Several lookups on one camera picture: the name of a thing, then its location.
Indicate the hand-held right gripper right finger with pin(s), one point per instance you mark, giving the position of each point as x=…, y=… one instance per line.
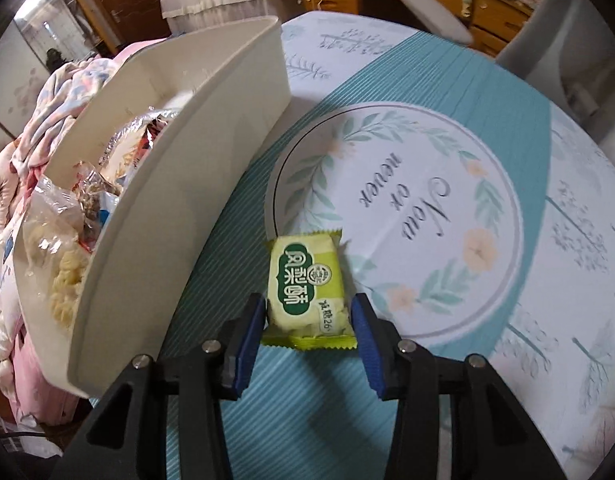
x=370, y=345

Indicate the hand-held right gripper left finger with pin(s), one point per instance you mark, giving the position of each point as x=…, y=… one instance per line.
x=247, y=340

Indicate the green pastry packet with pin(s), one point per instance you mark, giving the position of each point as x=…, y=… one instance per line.
x=307, y=285

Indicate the white plastic bin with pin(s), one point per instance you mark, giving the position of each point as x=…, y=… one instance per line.
x=187, y=210

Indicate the pale cookie clear packet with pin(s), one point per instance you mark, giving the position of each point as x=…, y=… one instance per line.
x=62, y=270

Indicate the large pale cake packet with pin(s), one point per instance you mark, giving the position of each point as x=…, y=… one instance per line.
x=132, y=135

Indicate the floral fleece blanket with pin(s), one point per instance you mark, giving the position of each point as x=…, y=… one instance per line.
x=52, y=90

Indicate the grey office chair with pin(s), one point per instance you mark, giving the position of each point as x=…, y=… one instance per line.
x=427, y=10

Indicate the pale green desk charm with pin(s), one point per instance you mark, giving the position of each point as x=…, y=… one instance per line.
x=466, y=7

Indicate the brown wooden door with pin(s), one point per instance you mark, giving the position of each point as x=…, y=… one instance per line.
x=122, y=0

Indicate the mirrored wardrobe door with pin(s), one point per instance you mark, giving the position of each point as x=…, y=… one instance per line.
x=47, y=25

